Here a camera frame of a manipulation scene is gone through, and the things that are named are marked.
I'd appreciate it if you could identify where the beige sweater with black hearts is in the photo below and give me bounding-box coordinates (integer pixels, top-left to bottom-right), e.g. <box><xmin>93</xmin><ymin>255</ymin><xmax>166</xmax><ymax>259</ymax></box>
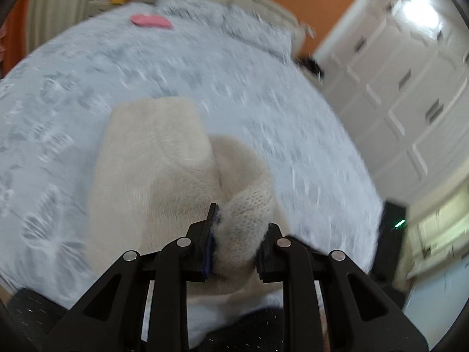
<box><xmin>85</xmin><ymin>96</ymin><xmax>294</xmax><ymax>297</ymax></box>

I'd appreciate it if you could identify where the white wardrobe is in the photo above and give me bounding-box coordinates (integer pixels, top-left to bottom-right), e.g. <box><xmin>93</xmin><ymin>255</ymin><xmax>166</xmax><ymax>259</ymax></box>
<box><xmin>316</xmin><ymin>0</ymin><xmax>468</xmax><ymax>204</ymax></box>

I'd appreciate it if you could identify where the black bag on nightstand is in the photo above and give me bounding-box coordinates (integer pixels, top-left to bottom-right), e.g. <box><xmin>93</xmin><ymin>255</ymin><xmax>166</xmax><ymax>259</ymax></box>
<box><xmin>296</xmin><ymin>56</ymin><xmax>324</xmax><ymax>80</ymax></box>

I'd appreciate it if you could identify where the grey butterfly bedspread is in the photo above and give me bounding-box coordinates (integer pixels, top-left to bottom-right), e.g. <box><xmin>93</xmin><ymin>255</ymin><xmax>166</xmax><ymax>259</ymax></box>
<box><xmin>0</xmin><ymin>1</ymin><xmax>384</xmax><ymax>349</ymax></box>

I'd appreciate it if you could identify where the pink folded cloth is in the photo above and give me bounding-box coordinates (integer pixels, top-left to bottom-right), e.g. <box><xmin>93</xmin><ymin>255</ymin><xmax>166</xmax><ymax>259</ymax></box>
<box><xmin>130</xmin><ymin>13</ymin><xmax>173</xmax><ymax>29</ymax></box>

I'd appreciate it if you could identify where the orange curtain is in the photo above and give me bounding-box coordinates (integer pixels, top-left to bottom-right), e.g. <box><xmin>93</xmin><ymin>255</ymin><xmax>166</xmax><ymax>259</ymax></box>
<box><xmin>1</xmin><ymin>0</ymin><xmax>29</xmax><ymax>76</ymax></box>

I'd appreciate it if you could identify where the left butterfly pillow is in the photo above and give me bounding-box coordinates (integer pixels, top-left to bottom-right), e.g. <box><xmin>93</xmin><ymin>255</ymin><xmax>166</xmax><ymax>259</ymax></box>
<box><xmin>154</xmin><ymin>0</ymin><xmax>228</xmax><ymax>28</ymax></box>

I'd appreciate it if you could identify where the left nightstand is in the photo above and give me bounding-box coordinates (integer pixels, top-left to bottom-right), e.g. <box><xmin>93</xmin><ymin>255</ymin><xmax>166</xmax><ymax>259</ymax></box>
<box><xmin>86</xmin><ymin>0</ymin><xmax>123</xmax><ymax>18</ymax></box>

